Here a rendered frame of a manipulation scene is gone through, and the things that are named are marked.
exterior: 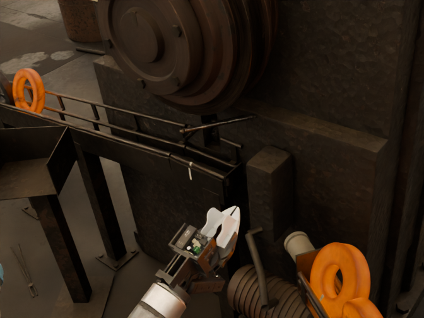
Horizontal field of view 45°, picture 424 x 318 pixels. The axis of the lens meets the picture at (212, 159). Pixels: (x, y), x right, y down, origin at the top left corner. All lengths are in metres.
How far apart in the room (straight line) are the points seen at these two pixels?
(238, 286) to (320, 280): 0.28
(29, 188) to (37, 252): 0.73
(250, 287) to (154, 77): 0.56
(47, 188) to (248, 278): 0.68
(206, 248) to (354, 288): 0.29
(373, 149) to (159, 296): 0.55
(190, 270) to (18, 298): 1.34
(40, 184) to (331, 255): 0.95
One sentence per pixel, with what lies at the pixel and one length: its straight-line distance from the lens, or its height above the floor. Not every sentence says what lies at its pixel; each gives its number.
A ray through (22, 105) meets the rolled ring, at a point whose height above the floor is 0.61.
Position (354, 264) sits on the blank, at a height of 0.77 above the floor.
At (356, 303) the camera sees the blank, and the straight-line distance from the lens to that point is 0.95.
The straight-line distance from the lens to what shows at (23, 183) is 1.71.
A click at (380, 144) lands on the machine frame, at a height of 0.87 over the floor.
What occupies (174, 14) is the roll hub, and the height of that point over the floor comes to 1.18.
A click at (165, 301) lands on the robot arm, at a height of 0.83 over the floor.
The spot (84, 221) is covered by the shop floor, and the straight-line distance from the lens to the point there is 2.42.
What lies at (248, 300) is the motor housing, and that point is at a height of 0.50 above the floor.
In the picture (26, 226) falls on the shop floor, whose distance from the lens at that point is 2.51.
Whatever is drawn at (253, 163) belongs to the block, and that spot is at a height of 0.80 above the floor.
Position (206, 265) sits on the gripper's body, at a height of 0.84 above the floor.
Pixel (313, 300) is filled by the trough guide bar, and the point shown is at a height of 0.68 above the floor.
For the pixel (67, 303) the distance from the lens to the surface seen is 2.10.
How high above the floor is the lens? 1.54
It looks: 36 degrees down
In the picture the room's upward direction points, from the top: 7 degrees counter-clockwise
